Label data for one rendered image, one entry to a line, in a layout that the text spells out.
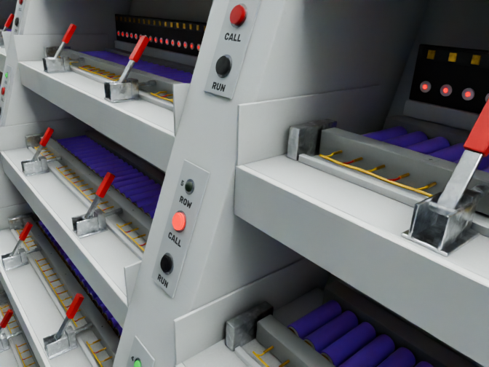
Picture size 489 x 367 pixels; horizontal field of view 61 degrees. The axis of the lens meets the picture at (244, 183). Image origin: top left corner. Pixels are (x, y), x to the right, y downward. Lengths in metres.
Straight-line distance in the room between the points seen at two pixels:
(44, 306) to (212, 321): 0.44
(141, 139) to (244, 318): 0.22
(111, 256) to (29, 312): 0.27
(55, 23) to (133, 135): 0.53
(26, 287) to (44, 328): 0.12
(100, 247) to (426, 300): 0.43
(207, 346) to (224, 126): 0.21
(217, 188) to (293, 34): 0.14
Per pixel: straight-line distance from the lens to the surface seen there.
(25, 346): 1.01
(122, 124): 0.52
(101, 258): 0.56
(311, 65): 0.38
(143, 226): 0.57
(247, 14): 0.37
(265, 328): 0.41
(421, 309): 0.26
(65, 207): 0.70
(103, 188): 0.60
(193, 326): 0.39
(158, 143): 0.45
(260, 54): 0.35
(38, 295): 0.82
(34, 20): 0.98
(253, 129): 0.34
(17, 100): 0.99
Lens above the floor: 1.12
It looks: 10 degrees down
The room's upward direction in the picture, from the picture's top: 17 degrees clockwise
